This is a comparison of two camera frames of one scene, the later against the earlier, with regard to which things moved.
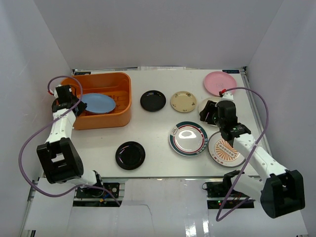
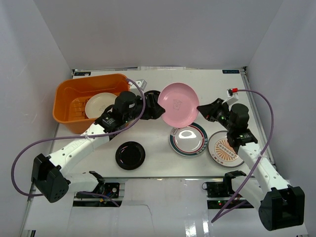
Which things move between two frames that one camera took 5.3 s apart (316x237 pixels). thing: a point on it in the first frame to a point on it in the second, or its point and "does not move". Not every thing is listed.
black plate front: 130,155 does not move
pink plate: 216,81 to 180,101
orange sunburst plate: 221,152 does not move
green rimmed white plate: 188,138 does not move
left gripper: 79,107 to 150,105
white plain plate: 201,105 to 98,103
